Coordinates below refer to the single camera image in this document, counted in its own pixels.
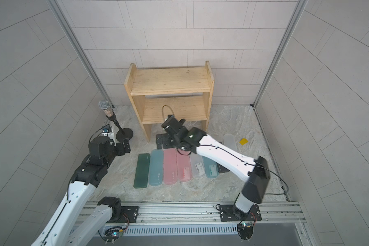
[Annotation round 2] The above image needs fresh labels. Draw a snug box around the dark green pencil case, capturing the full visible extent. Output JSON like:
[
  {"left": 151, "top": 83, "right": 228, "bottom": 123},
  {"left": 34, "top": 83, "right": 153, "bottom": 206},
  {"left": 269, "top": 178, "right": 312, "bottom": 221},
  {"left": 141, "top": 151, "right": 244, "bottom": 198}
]
[{"left": 133, "top": 153, "right": 151, "bottom": 189}]

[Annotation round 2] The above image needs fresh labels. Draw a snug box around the wooden two-tier shelf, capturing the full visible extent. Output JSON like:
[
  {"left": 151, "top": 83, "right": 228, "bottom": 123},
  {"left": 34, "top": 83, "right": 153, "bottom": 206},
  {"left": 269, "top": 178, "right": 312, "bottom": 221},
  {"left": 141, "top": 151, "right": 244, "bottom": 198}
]
[{"left": 124, "top": 61, "right": 215, "bottom": 141}]

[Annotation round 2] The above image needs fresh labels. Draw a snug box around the clear frosted pencil case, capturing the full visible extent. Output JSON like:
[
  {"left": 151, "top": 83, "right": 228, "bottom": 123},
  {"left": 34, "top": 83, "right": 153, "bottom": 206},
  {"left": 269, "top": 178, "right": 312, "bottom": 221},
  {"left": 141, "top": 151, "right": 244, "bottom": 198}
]
[
  {"left": 190, "top": 153, "right": 205, "bottom": 177},
  {"left": 223, "top": 134, "right": 238, "bottom": 152}
]

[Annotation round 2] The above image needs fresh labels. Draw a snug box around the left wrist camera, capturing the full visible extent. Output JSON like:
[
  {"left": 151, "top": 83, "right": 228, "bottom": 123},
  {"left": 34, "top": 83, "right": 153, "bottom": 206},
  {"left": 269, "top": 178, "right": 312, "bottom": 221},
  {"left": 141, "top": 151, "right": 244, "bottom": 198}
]
[{"left": 100, "top": 124, "right": 116, "bottom": 143}]

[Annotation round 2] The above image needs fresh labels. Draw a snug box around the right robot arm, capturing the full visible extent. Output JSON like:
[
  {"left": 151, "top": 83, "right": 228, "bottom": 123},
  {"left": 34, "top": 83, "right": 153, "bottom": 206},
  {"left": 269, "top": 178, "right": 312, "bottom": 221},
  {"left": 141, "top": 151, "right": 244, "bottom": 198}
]
[{"left": 161, "top": 114, "right": 289, "bottom": 219}]

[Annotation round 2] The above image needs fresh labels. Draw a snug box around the yellow block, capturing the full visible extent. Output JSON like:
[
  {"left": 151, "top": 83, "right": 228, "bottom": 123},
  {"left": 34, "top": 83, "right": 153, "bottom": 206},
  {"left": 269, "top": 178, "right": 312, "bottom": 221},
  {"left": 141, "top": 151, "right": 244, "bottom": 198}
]
[{"left": 239, "top": 138, "right": 249, "bottom": 146}]

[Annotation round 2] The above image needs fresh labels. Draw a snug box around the left circuit board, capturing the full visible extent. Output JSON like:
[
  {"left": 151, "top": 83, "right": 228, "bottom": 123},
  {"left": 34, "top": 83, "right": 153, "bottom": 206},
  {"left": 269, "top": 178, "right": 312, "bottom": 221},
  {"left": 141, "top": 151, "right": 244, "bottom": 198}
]
[{"left": 100, "top": 227, "right": 124, "bottom": 245}]

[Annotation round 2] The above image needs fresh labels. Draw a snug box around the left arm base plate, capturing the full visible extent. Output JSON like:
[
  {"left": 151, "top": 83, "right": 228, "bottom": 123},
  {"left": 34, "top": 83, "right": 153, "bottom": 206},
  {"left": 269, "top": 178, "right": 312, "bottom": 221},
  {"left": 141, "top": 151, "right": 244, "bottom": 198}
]
[{"left": 108, "top": 206, "right": 139, "bottom": 223}]

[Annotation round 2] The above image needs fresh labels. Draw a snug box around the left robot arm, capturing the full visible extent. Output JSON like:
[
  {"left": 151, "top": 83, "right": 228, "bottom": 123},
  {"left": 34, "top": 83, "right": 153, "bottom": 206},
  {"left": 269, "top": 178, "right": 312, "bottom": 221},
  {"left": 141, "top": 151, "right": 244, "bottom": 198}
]
[{"left": 33, "top": 136, "right": 131, "bottom": 246}]

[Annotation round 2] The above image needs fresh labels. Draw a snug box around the aluminium rail frame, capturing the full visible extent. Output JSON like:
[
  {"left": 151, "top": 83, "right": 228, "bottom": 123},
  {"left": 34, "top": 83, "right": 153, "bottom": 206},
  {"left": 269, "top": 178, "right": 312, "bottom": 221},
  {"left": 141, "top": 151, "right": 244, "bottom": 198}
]
[{"left": 39, "top": 199, "right": 314, "bottom": 246}]

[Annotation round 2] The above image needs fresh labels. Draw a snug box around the large light blue pencil case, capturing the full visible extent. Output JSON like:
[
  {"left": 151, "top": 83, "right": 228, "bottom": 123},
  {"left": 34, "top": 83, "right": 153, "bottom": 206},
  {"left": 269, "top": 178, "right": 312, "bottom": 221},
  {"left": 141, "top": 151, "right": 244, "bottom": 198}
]
[{"left": 149, "top": 150, "right": 164, "bottom": 186}]

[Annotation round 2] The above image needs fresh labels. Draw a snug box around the circuit board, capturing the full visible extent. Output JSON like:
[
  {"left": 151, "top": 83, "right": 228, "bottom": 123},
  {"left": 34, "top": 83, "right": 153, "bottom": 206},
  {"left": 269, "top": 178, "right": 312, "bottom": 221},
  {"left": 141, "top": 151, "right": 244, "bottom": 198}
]
[
  {"left": 100, "top": 227, "right": 124, "bottom": 245},
  {"left": 237, "top": 223, "right": 254, "bottom": 240}
]

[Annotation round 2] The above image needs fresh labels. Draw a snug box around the microphone on black stand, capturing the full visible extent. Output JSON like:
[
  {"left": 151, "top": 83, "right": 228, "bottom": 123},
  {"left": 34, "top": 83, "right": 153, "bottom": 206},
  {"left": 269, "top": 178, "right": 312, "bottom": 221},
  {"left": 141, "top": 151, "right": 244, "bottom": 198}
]
[{"left": 98, "top": 100, "right": 133, "bottom": 142}]

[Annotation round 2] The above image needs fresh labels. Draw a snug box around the black pencil case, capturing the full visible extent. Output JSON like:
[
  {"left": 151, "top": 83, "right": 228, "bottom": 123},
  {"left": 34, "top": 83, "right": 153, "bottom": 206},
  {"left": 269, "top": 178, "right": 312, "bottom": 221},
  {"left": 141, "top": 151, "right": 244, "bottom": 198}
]
[{"left": 216, "top": 141, "right": 231, "bottom": 174}]

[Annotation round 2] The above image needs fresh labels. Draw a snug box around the small teal pencil case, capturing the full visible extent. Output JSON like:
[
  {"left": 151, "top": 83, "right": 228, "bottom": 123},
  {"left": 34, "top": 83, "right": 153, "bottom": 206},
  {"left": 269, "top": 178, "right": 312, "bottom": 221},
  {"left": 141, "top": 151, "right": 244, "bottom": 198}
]
[{"left": 203, "top": 156, "right": 219, "bottom": 179}]

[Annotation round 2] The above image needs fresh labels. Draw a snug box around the pink pencil case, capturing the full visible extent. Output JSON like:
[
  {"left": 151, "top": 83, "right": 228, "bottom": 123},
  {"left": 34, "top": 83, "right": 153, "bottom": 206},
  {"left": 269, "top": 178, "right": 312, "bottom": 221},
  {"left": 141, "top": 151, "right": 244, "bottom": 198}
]
[
  {"left": 163, "top": 148, "right": 177, "bottom": 185},
  {"left": 176, "top": 149, "right": 192, "bottom": 182}
]

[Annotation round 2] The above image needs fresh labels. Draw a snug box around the right circuit board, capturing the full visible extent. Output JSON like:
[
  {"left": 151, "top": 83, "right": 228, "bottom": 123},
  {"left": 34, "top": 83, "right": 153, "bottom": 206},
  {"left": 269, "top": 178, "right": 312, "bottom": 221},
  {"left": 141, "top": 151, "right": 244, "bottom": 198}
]
[{"left": 237, "top": 223, "right": 254, "bottom": 240}]

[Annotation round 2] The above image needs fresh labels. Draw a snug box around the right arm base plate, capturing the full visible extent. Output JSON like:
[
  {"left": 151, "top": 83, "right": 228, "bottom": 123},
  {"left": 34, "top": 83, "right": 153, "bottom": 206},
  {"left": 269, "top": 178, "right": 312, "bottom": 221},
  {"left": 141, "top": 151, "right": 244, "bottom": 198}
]
[{"left": 215, "top": 204, "right": 262, "bottom": 222}]

